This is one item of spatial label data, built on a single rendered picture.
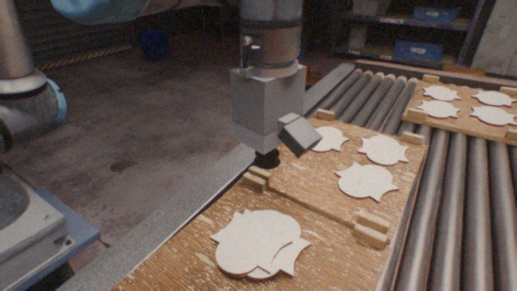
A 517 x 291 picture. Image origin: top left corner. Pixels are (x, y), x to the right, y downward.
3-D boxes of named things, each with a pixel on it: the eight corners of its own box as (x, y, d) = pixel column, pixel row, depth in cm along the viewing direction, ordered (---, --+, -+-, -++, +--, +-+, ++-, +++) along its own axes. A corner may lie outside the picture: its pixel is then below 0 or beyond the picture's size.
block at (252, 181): (241, 183, 71) (241, 175, 70) (246, 179, 73) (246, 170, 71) (262, 193, 68) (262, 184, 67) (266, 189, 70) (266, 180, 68)
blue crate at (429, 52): (392, 56, 443) (396, 40, 431) (395, 49, 475) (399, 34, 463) (440, 61, 419) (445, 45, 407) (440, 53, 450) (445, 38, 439)
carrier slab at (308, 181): (243, 180, 75) (243, 175, 74) (314, 118, 104) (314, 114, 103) (389, 246, 58) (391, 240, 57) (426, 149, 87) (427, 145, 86)
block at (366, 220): (354, 224, 61) (356, 213, 59) (357, 218, 62) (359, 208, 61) (385, 237, 58) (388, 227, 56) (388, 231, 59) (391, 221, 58)
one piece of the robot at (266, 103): (299, 61, 30) (289, 187, 39) (345, 44, 35) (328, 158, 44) (221, 40, 37) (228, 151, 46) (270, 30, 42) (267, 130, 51)
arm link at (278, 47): (313, 23, 37) (268, 33, 32) (309, 60, 39) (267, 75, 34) (268, 15, 41) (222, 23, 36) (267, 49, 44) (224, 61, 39)
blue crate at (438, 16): (410, 18, 418) (413, 6, 410) (419, 15, 442) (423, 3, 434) (451, 23, 390) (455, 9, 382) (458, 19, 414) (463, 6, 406)
